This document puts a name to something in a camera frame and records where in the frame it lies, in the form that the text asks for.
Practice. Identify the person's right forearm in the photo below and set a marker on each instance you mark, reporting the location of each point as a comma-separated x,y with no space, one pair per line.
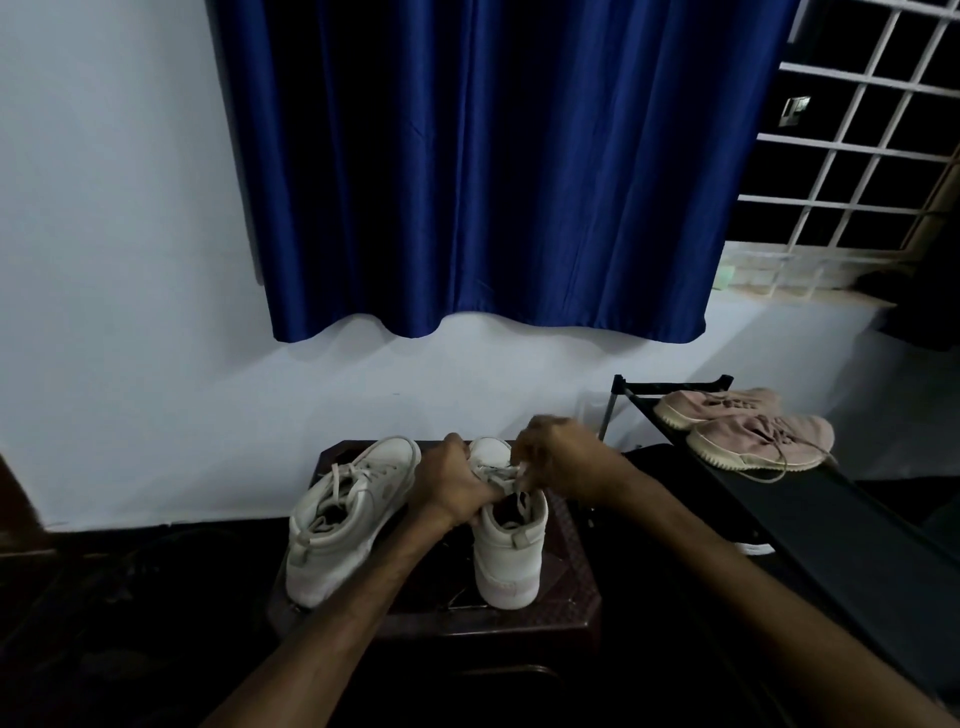
780,600

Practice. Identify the brown wooden door frame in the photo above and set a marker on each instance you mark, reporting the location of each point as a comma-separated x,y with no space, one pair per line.
22,517

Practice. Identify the small green block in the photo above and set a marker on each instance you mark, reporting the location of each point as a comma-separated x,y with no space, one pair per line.
725,278

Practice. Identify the person's left forearm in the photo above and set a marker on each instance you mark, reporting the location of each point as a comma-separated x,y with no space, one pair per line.
330,637

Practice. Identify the white window grille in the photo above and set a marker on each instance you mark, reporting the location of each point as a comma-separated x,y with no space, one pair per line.
840,187

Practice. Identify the dark brown plastic stool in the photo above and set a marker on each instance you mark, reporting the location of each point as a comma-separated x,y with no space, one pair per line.
570,600

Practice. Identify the blue curtain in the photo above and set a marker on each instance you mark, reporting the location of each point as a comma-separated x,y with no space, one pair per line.
922,300
487,165

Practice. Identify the black shoe rack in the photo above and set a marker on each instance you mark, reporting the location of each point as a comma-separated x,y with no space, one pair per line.
847,540

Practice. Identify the pink sneaker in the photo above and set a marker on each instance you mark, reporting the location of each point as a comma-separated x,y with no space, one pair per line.
750,446
690,409

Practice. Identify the person's left hand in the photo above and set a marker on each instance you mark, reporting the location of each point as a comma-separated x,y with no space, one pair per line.
450,484

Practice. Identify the person's right hand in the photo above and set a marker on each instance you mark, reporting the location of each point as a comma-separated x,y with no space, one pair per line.
577,461

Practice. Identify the black sneaker white sole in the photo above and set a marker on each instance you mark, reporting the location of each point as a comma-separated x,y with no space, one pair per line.
754,548

